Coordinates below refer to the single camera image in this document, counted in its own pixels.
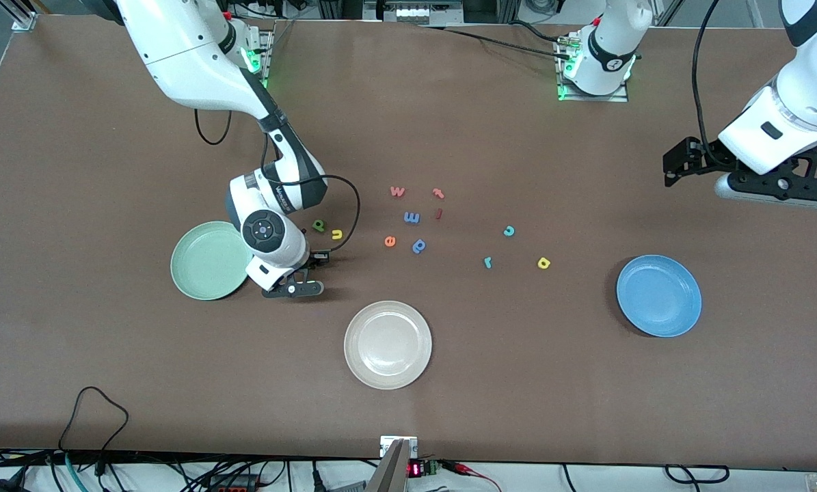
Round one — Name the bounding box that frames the beige plate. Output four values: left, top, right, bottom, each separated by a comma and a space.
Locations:
344, 301, 433, 391

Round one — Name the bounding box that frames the light green plate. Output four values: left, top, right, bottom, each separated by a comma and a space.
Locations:
170, 221, 255, 301

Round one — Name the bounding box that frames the blue plate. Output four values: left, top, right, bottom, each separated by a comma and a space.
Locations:
616, 254, 703, 338

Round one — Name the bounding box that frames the white tag plate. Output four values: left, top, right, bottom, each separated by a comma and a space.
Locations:
379, 435, 418, 459

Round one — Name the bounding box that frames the grey electronics box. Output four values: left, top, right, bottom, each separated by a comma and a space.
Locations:
362, 0, 465, 27

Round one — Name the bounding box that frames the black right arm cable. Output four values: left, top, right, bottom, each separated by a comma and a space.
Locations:
194, 108, 362, 255

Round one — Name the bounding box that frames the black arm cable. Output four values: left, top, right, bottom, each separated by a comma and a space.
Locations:
692, 0, 723, 165
194, 108, 362, 255

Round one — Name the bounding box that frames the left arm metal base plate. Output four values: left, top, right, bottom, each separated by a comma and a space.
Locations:
557, 34, 630, 103

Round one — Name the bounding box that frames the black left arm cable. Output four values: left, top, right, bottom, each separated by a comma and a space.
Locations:
692, 0, 723, 165

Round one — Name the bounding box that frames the short black base cable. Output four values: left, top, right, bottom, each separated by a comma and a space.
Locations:
509, 20, 563, 45

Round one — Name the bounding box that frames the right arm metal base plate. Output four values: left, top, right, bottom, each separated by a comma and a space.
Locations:
241, 27, 272, 88

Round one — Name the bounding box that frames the long black base cable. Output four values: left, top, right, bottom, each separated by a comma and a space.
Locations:
415, 24, 574, 61

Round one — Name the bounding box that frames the grey metal camera stand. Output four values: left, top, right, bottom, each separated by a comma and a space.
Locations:
366, 439, 411, 492

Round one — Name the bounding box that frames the red clip wire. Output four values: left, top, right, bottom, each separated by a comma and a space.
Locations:
442, 461, 503, 492

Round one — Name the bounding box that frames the black looped table cable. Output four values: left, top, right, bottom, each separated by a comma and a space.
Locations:
58, 386, 130, 472

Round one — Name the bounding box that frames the black coiled cable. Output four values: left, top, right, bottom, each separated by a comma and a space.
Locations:
665, 465, 730, 484

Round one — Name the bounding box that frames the aluminium frame profile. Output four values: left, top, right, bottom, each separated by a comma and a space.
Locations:
0, 0, 38, 31

